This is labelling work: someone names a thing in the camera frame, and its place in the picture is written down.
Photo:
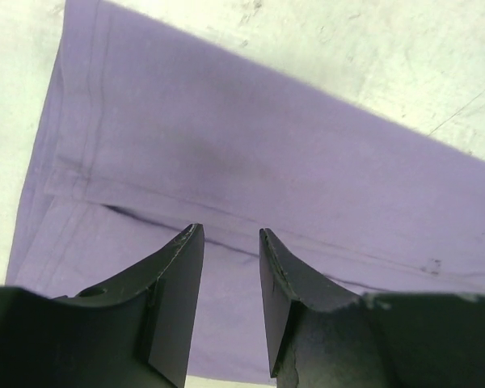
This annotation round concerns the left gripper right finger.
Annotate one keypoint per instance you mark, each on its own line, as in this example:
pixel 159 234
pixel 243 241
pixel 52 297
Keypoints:
pixel 320 334

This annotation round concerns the purple t shirt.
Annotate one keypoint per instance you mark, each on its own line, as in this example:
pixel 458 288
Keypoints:
pixel 146 129

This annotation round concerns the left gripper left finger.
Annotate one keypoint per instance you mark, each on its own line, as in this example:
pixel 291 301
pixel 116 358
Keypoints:
pixel 131 330

